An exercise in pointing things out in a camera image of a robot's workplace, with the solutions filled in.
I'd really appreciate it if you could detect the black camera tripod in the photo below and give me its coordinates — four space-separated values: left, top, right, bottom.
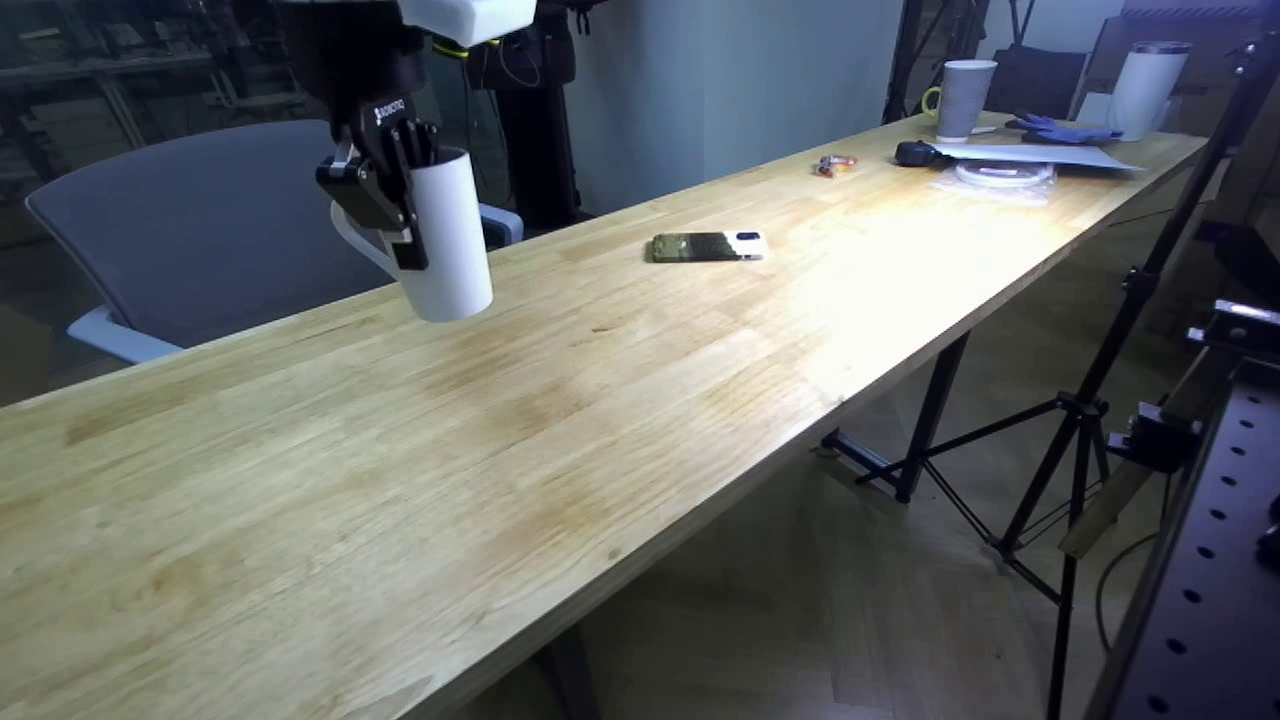
825 0 1280 720

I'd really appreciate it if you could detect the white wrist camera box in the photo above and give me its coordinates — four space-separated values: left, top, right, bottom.
398 0 535 49

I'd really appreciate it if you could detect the black perforated breadboard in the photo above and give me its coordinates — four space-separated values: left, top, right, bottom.
1085 300 1280 720

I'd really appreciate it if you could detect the black standing post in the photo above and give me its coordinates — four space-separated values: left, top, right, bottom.
467 0 579 236

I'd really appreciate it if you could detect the black computer mouse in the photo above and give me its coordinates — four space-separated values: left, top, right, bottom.
892 138 953 169

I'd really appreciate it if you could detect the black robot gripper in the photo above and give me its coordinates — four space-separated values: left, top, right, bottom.
318 94 437 272

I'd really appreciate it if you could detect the white paper cup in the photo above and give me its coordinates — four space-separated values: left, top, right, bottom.
919 59 998 138

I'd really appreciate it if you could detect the white paper towel roll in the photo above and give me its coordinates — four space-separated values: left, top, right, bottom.
1109 43 1189 138

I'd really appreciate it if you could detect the white ceramic mug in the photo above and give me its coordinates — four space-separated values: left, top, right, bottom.
328 145 501 324

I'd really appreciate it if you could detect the grey office chair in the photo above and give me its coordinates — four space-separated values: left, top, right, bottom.
20 116 529 368

